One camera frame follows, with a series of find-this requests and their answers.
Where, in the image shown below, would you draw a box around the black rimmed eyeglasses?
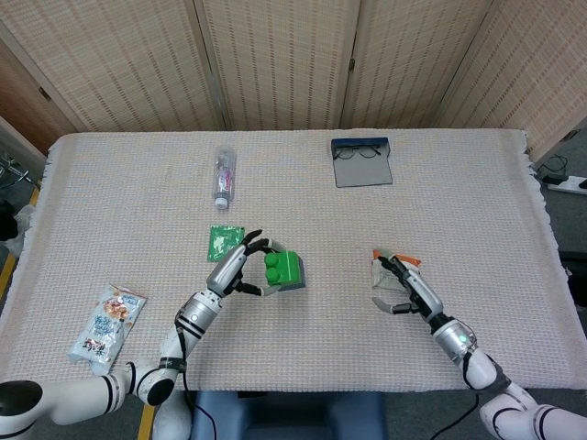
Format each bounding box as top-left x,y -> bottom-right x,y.
333,142 -> 382,160

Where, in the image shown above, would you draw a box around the chrome chair leg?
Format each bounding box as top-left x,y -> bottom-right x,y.
0,154 -> 31,190

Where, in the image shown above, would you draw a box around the black power adapter with cable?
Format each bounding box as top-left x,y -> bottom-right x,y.
537,154 -> 570,182

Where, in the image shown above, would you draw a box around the green foil sachet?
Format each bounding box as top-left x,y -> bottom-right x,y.
206,224 -> 247,263

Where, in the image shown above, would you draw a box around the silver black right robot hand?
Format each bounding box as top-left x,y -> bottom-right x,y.
371,248 -> 446,323

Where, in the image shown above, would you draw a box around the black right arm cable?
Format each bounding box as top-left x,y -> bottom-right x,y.
428,352 -> 482,440

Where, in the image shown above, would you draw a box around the green building block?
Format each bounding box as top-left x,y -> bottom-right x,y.
263,250 -> 304,288

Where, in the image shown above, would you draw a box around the woven folding screen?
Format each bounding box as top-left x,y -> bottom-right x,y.
0,0 -> 587,161

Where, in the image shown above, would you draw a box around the clear plastic water bottle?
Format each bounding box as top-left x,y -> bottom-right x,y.
211,146 -> 238,212

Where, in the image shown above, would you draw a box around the white power strip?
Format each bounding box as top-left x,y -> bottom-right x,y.
548,175 -> 587,196

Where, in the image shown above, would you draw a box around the crumpled white orange snack bag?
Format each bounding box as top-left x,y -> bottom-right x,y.
370,248 -> 423,292

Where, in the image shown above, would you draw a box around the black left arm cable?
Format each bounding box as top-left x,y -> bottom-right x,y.
175,327 -> 217,440

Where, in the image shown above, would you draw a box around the beige woven tablecloth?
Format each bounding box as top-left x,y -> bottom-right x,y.
0,129 -> 574,393

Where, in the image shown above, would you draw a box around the white printed snack bag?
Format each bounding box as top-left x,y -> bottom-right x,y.
67,282 -> 149,376

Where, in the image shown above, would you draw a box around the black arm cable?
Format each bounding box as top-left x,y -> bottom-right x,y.
428,352 -> 482,440
175,327 -> 217,440

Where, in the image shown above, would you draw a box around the blue open glasses case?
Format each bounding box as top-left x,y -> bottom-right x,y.
330,137 -> 396,189

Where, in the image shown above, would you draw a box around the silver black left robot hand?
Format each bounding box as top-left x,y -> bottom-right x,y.
205,229 -> 288,298

